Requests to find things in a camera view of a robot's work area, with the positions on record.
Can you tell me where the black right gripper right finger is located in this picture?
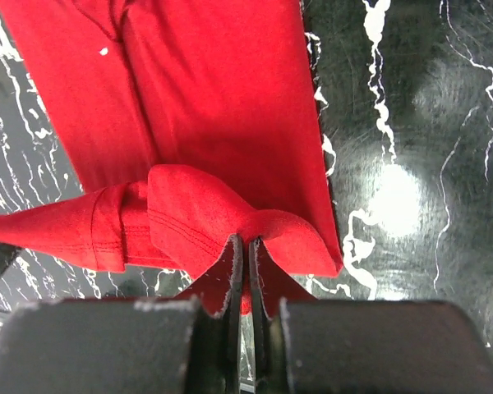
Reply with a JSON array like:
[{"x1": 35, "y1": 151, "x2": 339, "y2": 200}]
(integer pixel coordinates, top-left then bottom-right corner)
[{"x1": 248, "y1": 239, "x2": 493, "y2": 393}]

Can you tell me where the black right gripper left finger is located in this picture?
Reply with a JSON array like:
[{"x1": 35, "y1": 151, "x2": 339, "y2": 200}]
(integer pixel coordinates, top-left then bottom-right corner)
[{"x1": 0, "y1": 236, "x2": 243, "y2": 393}]

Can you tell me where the dark red t shirt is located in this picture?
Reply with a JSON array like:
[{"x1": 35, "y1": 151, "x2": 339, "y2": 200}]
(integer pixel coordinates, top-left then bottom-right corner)
[{"x1": 0, "y1": 0, "x2": 345, "y2": 319}]

